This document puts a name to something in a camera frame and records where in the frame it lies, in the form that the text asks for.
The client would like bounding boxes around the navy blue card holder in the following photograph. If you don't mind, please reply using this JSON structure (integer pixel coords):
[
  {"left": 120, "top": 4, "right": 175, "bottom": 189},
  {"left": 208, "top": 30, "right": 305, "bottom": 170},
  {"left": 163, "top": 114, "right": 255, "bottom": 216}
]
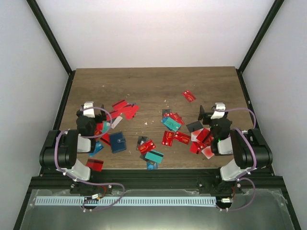
[{"left": 109, "top": 132, "right": 127, "bottom": 153}]

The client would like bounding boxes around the teal card black stripe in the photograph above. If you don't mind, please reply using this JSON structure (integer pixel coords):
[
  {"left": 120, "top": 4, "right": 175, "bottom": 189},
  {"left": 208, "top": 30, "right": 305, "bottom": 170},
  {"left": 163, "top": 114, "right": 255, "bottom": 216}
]
[{"left": 145, "top": 150, "right": 164, "bottom": 163}]

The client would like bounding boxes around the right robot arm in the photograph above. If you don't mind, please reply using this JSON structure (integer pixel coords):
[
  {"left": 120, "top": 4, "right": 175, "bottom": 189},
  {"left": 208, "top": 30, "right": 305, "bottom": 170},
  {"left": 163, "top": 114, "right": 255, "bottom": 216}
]
[{"left": 196, "top": 103, "right": 273, "bottom": 193}]

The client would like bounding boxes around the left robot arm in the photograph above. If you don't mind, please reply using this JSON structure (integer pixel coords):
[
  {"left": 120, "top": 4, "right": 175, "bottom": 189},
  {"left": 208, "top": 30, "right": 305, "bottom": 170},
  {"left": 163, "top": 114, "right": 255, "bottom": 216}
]
[{"left": 39, "top": 102, "right": 110, "bottom": 194}]

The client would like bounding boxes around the black card right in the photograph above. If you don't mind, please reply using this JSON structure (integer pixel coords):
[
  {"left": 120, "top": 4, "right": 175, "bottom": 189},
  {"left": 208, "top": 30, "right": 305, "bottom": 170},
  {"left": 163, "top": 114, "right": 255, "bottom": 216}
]
[{"left": 186, "top": 121, "right": 203, "bottom": 133}]

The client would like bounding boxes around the blue card left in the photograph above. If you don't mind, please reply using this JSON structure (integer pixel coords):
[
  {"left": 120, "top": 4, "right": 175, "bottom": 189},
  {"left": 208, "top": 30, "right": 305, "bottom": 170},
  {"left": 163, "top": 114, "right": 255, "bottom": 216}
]
[{"left": 88, "top": 141, "right": 104, "bottom": 157}]

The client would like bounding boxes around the white red swirl card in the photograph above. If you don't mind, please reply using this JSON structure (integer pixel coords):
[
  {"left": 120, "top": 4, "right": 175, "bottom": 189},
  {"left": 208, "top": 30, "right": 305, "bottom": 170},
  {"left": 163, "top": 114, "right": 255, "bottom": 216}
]
[{"left": 191, "top": 129, "right": 206, "bottom": 142}]

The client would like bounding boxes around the white red dot card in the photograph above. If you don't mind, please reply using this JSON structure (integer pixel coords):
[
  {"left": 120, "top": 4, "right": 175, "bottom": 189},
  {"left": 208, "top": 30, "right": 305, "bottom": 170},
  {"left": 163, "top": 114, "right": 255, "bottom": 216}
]
[{"left": 201, "top": 146, "right": 214, "bottom": 159}]

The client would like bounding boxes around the white card red print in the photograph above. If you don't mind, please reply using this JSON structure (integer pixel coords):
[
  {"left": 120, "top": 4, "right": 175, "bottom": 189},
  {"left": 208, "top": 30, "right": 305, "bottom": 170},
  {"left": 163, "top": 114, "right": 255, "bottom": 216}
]
[{"left": 111, "top": 116, "right": 123, "bottom": 129}]

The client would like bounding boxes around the red striped card top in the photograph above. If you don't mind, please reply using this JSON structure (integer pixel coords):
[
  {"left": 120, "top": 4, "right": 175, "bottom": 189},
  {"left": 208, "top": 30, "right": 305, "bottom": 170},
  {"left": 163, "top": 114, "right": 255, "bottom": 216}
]
[{"left": 112, "top": 99, "right": 128, "bottom": 110}]

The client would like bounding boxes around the red VIP card right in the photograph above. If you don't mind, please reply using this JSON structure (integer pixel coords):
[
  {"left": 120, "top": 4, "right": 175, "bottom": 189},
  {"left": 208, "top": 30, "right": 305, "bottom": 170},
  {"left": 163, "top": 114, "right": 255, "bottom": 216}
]
[{"left": 174, "top": 131, "right": 191, "bottom": 145}]

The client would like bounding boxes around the red vip card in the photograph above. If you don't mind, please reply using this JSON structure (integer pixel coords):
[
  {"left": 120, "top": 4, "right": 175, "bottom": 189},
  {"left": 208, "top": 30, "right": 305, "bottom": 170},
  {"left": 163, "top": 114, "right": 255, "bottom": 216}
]
[
  {"left": 174, "top": 131, "right": 191, "bottom": 145},
  {"left": 162, "top": 131, "right": 174, "bottom": 146}
]

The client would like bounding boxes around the red card front left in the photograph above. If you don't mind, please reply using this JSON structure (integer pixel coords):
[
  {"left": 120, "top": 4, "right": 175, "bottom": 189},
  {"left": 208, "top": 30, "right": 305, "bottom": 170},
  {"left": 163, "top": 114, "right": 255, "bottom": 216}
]
[{"left": 86, "top": 158, "right": 104, "bottom": 172}]

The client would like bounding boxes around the teal VIP card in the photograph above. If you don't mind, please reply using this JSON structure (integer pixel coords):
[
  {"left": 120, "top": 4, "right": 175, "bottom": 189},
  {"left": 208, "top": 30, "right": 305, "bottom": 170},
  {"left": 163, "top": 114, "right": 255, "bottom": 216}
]
[{"left": 162, "top": 117, "right": 181, "bottom": 131}]

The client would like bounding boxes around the red VIP card centre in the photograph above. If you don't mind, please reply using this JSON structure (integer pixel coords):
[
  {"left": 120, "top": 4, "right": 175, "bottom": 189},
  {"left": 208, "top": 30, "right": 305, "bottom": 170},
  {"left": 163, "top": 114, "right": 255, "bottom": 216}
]
[{"left": 162, "top": 131, "right": 174, "bottom": 146}]

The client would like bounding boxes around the black card upper centre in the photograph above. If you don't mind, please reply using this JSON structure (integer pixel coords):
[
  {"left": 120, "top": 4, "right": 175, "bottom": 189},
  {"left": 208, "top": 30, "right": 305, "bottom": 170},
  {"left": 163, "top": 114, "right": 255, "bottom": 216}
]
[{"left": 162, "top": 109, "right": 172, "bottom": 118}]

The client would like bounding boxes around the red card with chip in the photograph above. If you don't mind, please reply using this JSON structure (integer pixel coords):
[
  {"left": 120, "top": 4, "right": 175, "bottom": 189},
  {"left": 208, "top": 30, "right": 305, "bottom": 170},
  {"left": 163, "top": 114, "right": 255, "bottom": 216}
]
[{"left": 138, "top": 140, "right": 156, "bottom": 155}]

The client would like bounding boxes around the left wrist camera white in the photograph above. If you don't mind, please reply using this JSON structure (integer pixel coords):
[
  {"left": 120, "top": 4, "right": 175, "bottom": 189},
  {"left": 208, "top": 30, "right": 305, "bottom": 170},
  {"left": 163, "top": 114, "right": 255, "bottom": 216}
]
[{"left": 83, "top": 102, "right": 95, "bottom": 118}]

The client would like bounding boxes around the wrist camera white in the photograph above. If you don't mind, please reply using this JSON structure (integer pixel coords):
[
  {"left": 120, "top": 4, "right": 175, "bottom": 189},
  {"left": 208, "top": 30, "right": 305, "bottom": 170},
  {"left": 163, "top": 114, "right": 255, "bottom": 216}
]
[
  {"left": 211, "top": 103, "right": 226, "bottom": 120},
  {"left": 83, "top": 102, "right": 95, "bottom": 118}
]

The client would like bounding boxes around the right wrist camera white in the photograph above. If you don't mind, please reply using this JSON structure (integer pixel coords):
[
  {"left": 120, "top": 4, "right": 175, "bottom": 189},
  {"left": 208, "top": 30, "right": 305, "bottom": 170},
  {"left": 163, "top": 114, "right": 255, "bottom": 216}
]
[{"left": 211, "top": 103, "right": 226, "bottom": 120}]

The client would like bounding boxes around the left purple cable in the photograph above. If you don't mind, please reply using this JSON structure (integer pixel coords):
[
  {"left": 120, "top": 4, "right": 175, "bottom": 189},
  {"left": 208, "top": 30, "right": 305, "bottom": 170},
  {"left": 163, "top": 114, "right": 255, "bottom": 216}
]
[{"left": 55, "top": 106, "right": 125, "bottom": 213}]

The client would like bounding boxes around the white slotted cable duct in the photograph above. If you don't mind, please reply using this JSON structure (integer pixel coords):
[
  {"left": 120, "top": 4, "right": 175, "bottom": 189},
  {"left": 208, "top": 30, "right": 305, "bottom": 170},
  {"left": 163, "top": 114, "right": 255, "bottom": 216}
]
[{"left": 35, "top": 196, "right": 216, "bottom": 207}]

